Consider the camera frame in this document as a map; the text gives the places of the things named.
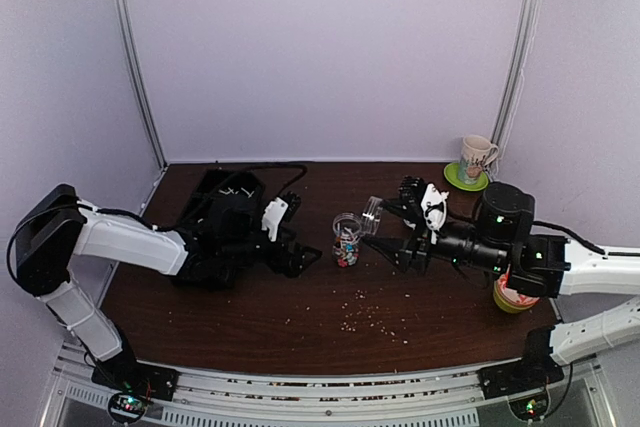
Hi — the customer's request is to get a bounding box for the black three-compartment candy bin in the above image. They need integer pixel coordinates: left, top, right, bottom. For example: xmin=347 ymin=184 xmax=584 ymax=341
xmin=172 ymin=169 xmax=265 ymax=290

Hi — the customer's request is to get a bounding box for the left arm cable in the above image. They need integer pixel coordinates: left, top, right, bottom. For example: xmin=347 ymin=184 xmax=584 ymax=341
xmin=6 ymin=162 xmax=308 ymax=248

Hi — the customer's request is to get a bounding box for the right aluminium frame post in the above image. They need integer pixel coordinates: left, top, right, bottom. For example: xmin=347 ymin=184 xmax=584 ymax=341
xmin=492 ymin=0 xmax=541 ymax=153

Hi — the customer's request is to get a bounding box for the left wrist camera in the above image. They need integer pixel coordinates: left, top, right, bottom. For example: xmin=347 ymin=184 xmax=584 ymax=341
xmin=261 ymin=192 xmax=301 ymax=242

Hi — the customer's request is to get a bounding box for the green bowl with red lid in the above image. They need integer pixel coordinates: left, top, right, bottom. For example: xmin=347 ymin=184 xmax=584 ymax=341
xmin=492 ymin=274 xmax=539 ymax=314

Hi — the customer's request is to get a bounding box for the front aluminium rail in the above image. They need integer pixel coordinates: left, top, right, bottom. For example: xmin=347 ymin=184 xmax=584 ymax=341
xmin=36 ymin=343 xmax=619 ymax=426

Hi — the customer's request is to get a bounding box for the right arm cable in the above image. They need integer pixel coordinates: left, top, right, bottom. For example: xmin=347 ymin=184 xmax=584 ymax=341
xmin=529 ymin=219 xmax=621 ymax=258

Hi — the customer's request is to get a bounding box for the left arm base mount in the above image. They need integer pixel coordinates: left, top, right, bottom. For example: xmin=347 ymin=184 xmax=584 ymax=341
xmin=80 ymin=332 xmax=179 ymax=426

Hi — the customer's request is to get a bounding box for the aluminium frame post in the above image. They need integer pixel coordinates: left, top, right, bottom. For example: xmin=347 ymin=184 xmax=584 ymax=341
xmin=492 ymin=0 xmax=541 ymax=153
xmin=114 ymin=0 xmax=168 ymax=170

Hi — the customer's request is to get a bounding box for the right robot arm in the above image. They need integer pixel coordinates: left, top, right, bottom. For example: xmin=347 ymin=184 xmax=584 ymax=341
xmin=362 ymin=177 xmax=639 ymax=389

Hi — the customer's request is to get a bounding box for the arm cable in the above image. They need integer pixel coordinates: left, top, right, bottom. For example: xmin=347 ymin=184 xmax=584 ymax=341
xmin=529 ymin=219 xmax=621 ymax=258
xmin=6 ymin=162 xmax=308 ymax=248

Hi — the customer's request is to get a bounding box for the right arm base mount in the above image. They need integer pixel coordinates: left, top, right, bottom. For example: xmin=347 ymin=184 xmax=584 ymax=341
xmin=477 ymin=326 xmax=574 ymax=425

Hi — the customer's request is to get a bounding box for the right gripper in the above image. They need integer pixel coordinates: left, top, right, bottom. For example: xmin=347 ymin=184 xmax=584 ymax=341
xmin=363 ymin=197 xmax=509 ymax=277

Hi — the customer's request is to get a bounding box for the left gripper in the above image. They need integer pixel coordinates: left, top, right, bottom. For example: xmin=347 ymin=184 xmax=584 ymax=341
xmin=220 ymin=225 xmax=322 ymax=278

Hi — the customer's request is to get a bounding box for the small round lollipops pile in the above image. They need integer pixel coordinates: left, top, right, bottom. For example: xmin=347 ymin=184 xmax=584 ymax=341
xmin=217 ymin=186 xmax=256 ymax=199

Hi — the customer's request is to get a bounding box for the clear jar lid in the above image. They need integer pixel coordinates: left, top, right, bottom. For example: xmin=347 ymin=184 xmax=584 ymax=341
xmin=360 ymin=196 xmax=383 ymax=236

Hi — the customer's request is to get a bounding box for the cream patterned mug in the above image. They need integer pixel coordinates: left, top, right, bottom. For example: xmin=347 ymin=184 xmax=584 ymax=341
xmin=459 ymin=135 xmax=499 ymax=170

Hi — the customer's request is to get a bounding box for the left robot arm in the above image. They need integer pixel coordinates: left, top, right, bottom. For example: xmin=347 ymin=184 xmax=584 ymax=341
xmin=5 ymin=184 xmax=322 ymax=391

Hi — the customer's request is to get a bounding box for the green saucer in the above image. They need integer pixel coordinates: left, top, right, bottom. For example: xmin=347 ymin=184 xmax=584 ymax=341
xmin=444 ymin=162 xmax=490 ymax=192

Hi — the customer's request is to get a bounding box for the clear plastic jar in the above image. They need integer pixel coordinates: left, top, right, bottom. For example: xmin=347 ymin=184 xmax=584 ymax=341
xmin=332 ymin=213 xmax=362 ymax=268

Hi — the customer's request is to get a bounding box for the left aluminium frame post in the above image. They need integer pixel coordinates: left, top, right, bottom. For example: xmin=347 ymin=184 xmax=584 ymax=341
xmin=114 ymin=0 xmax=168 ymax=170

